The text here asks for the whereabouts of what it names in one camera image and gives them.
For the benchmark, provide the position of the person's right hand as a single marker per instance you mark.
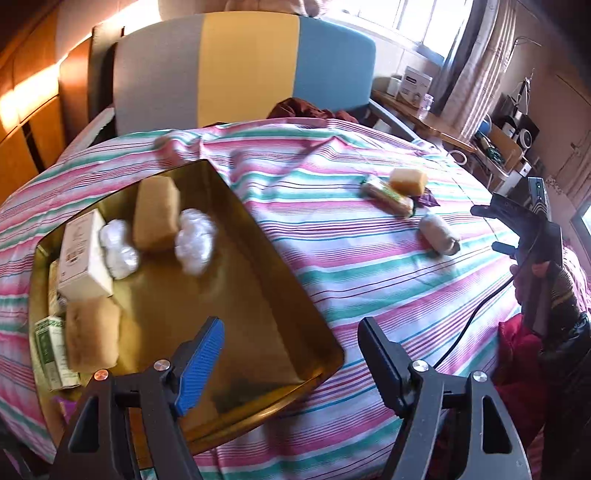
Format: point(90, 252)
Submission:
point(539, 270)

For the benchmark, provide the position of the clear plastic wrap ball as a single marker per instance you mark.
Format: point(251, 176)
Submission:
point(119, 249)
point(196, 242)

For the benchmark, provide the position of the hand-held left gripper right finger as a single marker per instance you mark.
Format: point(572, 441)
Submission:
point(383, 364)

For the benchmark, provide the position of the beige curtain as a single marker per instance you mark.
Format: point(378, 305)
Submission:
point(480, 69)

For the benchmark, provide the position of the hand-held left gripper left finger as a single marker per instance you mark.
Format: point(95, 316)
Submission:
point(201, 364)

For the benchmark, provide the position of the red garment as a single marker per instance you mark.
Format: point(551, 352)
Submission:
point(521, 364)

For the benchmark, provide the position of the white cardboard box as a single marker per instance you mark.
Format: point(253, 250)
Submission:
point(85, 258)

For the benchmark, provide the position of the window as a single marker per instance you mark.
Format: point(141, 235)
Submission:
point(401, 21)

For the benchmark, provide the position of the person's right forearm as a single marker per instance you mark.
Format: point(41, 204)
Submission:
point(565, 295)

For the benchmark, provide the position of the purple snack packet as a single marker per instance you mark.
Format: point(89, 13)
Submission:
point(428, 198)

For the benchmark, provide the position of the white cloth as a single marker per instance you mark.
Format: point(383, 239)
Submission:
point(438, 233)

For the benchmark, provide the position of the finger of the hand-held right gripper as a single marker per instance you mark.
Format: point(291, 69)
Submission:
point(496, 207)
point(505, 249)

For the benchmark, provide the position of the cluttered storage shelf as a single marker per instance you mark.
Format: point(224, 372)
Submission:
point(508, 134)

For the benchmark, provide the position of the white appliance box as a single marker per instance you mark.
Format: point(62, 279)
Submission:
point(415, 86)

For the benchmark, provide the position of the wooden side desk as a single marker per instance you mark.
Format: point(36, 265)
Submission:
point(425, 122)

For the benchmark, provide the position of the gold metal tin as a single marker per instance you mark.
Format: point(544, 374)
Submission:
point(240, 300)

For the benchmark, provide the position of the large yellow sponge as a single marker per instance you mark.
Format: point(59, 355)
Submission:
point(92, 332)

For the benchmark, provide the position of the wooden wardrobe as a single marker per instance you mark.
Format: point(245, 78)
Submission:
point(32, 92)

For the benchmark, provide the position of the green white small box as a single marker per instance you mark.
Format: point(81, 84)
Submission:
point(53, 350)

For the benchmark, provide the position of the grey yellow blue headboard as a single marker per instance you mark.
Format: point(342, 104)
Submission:
point(231, 69)

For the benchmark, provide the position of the yellow green snack packet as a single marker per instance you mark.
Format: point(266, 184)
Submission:
point(385, 197)

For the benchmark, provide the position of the dark red cloth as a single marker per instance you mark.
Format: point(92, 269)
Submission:
point(309, 110)

